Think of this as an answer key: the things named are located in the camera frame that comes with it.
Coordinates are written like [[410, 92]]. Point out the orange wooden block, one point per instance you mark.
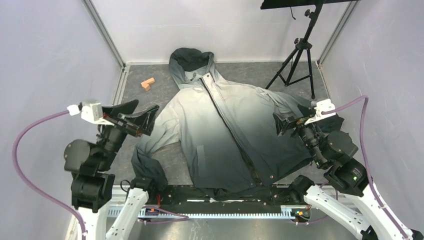
[[146, 84]]

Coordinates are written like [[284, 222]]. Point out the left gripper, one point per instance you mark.
[[145, 120]]

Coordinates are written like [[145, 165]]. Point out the grey gradient hooded jacket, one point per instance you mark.
[[226, 129]]

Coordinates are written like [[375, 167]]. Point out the black tripod stand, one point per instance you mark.
[[286, 72]]

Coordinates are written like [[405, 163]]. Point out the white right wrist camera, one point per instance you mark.
[[323, 109]]

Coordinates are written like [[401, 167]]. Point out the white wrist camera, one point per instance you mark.
[[91, 111], [323, 109]]

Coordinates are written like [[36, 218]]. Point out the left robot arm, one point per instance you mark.
[[90, 163]]

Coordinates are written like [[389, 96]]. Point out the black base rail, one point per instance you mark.
[[273, 202]]

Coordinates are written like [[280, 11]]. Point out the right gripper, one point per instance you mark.
[[298, 123]]

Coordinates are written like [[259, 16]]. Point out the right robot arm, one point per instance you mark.
[[333, 152]]

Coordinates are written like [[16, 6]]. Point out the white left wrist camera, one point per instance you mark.
[[91, 111]]

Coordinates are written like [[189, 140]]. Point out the black panel on tripod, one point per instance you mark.
[[276, 4]]

